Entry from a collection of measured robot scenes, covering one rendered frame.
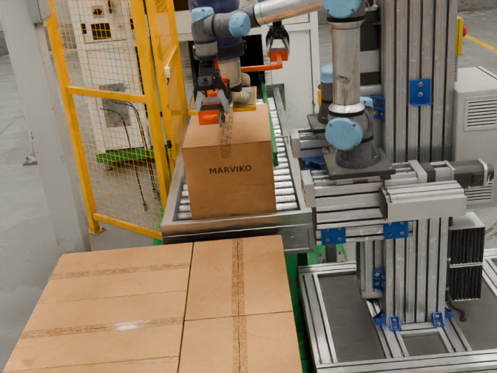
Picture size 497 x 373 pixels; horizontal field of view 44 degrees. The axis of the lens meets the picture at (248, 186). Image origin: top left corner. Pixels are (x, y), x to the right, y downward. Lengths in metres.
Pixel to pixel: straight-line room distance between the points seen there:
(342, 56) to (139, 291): 1.23
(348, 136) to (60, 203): 2.13
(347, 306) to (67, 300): 1.22
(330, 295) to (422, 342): 0.51
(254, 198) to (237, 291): 0.58
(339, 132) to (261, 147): 0.83
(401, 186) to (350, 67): 0.50
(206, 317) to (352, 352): 0.66
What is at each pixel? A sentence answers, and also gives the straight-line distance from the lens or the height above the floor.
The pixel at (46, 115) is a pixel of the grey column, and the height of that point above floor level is 0.98.
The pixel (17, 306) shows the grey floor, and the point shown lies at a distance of 3.75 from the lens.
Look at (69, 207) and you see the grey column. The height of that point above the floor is 0.43.
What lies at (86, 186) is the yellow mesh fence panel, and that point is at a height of 0.34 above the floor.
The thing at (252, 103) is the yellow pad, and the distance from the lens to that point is 2.66.
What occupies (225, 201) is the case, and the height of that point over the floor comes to 0.67.
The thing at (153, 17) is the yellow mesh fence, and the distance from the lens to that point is 3.85.
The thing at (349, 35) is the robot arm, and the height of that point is 1.51.
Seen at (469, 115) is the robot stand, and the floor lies 1.14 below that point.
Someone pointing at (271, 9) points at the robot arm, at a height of 1.58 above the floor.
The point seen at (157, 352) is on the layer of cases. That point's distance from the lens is 2.20.
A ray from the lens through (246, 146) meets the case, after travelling 2.77.
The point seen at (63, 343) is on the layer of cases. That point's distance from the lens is 2.36.
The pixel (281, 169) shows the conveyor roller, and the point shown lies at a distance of 3.56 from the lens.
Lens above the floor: 1.86
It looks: 23 degrees down
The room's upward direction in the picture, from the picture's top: 6 degrees counter-clockwise
